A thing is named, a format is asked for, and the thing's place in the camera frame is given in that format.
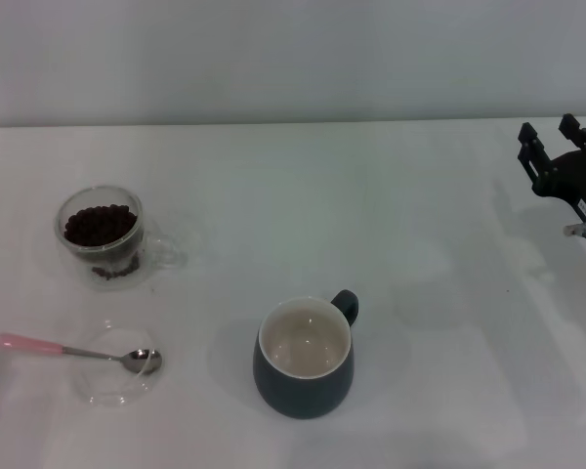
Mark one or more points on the dark green ceramic mug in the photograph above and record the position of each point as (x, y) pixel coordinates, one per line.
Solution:
(298, 396)

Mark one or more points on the pile of coffee beans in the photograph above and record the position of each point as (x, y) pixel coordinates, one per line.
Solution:
(97, 225)

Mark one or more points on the clear glass saucer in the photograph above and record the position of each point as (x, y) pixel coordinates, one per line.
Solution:
(102, 388)

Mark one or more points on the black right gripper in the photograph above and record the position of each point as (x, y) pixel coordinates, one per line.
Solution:
(578, 176)

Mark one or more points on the clear double-wall glass cup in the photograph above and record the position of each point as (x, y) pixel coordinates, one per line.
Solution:
(149, 244)

